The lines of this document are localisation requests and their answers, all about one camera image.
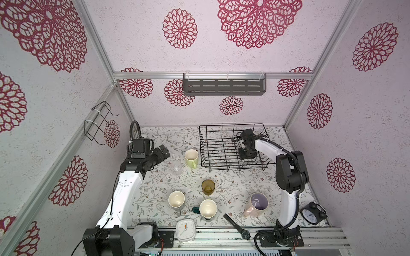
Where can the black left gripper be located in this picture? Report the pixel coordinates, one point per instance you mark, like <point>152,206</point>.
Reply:
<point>159,154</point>

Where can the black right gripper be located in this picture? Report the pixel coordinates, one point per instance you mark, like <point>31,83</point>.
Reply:
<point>247,150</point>

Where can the black wire dish rack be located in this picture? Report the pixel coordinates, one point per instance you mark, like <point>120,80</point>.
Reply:
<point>219,152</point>

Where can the light green mug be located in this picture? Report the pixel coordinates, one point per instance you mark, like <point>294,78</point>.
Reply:
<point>191,158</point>

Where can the grey cream mug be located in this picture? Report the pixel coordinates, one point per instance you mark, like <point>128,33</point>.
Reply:
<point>176,201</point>

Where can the amber glass cup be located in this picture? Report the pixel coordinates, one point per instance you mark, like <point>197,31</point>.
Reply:
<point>208,186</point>

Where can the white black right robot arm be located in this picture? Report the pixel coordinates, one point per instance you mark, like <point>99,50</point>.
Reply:
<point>290,174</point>

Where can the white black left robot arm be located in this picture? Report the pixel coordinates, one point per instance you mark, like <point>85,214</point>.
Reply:
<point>111,237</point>

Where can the pink lilac mug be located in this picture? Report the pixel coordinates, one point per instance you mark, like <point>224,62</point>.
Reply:
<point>258,203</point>

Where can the dark green cream mug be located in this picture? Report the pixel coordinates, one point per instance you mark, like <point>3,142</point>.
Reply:
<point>207,209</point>

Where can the white square clock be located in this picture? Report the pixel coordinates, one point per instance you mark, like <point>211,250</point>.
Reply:
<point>185,230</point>

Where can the black wristwatch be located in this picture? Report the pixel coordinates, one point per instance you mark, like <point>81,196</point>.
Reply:
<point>245,234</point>

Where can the black twin-bell alarm clock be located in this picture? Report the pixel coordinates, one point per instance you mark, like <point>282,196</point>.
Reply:
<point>314,213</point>

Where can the black wire wall holder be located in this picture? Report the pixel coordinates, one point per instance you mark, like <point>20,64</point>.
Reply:
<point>94,125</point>

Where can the grey wall shelf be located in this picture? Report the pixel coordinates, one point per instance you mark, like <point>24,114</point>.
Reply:
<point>224,87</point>

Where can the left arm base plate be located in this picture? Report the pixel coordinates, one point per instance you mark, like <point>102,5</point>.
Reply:
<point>164,240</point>

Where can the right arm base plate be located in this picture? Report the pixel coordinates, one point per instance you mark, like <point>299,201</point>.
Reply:
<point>285,238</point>

